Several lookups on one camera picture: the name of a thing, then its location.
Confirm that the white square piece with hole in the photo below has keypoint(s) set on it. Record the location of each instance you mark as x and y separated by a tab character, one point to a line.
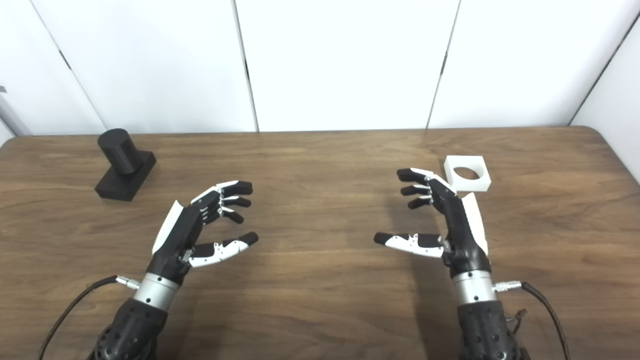
452	176

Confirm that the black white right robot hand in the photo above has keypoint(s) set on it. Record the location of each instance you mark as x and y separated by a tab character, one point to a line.
462	235

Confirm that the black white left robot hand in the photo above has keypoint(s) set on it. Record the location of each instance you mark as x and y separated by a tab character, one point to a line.
177	235

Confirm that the black peg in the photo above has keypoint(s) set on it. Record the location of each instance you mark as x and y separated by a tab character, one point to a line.
120	155

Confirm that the grey wall post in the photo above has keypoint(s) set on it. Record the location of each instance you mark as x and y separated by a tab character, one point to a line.
10	112

